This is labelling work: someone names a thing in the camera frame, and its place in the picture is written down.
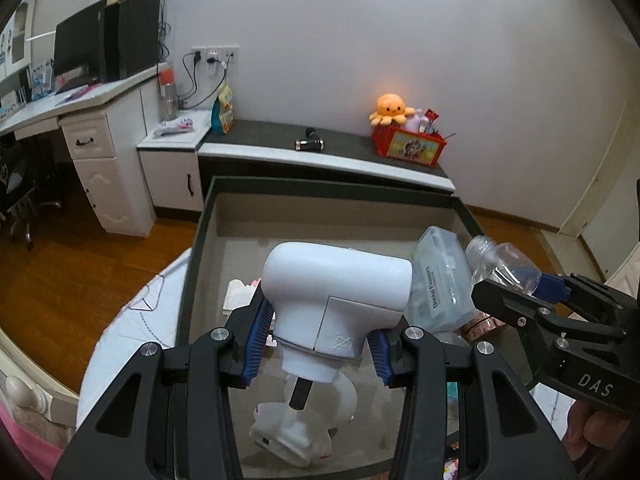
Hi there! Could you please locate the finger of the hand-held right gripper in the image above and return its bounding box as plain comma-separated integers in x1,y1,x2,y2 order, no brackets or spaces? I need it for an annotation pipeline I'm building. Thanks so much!
537,272,630,331
471,277,556,333

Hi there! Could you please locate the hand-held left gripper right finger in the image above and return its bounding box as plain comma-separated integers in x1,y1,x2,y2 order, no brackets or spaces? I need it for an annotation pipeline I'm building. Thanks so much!
367,326,578,480

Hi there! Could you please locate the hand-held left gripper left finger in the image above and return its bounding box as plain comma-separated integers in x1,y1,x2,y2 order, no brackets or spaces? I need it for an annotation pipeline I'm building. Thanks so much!
52,300,276,480

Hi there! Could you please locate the rose gold cylinder jar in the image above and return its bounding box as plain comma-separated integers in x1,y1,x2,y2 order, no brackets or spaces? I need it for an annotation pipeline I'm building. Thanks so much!
459,312,507,337

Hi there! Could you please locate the clear plastic bottle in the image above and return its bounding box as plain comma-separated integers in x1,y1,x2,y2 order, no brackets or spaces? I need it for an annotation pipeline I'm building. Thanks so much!
465,235,543,293

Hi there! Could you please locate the clear plastic box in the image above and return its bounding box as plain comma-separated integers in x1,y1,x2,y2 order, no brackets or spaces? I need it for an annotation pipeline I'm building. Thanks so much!
407,226,482,333

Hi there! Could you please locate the white hair dryer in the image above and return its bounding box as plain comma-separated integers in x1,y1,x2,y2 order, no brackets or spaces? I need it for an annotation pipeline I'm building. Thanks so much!
261,241,414,409

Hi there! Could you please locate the dark storage box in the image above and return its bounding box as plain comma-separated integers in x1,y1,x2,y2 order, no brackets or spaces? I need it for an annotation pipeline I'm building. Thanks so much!
175,175,483,480

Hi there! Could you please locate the person's right hand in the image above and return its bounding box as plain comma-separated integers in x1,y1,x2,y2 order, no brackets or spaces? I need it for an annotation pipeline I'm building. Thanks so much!
562,400,633,461

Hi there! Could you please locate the striped white bedsheet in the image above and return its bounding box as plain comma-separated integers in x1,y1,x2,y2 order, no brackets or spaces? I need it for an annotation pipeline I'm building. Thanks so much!
80,247,576,433

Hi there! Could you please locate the red storage basket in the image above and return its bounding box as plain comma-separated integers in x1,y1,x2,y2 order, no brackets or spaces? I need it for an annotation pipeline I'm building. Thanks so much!
371,124,448,167

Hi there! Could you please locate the white side cabinet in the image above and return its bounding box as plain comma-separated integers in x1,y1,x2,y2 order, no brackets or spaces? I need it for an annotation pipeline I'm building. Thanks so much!
136,109,213,217

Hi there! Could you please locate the purple plush toy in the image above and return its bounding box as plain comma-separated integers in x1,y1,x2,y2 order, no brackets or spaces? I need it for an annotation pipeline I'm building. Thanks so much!
404,108,431,133

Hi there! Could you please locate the black handheld device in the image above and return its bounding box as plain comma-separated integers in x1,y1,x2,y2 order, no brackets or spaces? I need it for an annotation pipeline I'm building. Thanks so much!
295,130,325,152

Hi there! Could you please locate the black topped low cabinet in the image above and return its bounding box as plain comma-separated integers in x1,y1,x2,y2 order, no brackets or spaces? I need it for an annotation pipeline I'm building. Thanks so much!
197,119,457,196

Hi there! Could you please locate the white desk with drawers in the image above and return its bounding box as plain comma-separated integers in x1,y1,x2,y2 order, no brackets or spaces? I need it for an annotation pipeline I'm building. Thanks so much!
0,62,166,236

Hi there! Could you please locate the orange octopus plush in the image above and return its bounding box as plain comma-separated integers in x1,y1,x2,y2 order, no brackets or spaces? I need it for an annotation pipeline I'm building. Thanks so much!
369,93,416,127

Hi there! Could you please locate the white plastic bag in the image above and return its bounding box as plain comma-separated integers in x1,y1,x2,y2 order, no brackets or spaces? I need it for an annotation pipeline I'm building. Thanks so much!
152,116,196,137

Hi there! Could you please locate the yellow snack bag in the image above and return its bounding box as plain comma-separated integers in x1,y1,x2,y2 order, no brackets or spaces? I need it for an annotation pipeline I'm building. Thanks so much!
211,84,236,135

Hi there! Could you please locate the white wooden bed footboard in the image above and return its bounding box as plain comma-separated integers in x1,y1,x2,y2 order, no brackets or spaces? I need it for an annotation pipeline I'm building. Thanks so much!
0,330,81,431

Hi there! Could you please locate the orange capped bottle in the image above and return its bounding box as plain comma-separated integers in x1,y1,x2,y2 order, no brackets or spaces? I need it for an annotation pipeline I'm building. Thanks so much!
157,62,180,121

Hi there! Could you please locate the black office chair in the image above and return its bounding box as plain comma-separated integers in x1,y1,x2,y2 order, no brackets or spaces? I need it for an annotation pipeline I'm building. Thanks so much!
0,140,63,251

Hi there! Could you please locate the black computer tower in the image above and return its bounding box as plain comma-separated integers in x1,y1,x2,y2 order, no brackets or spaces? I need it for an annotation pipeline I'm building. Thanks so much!
102,0,162,83

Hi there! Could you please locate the blue white desk box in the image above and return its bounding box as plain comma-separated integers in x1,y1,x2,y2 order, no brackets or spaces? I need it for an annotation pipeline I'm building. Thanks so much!
30,57,55,101

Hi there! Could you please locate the black computer monitor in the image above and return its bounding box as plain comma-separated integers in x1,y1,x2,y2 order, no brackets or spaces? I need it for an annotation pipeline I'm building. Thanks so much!
52,0,108,81

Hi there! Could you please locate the white glass door cabinet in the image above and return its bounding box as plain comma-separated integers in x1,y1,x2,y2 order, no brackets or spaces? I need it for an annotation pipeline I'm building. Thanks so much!
0,0,38,66

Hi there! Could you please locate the black power cable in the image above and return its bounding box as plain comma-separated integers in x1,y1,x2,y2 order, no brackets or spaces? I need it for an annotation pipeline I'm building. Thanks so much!
177,52,202,111

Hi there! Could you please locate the white wall outlet strip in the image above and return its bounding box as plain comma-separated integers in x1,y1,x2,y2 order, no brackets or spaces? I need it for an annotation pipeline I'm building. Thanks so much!
191,45,240,66

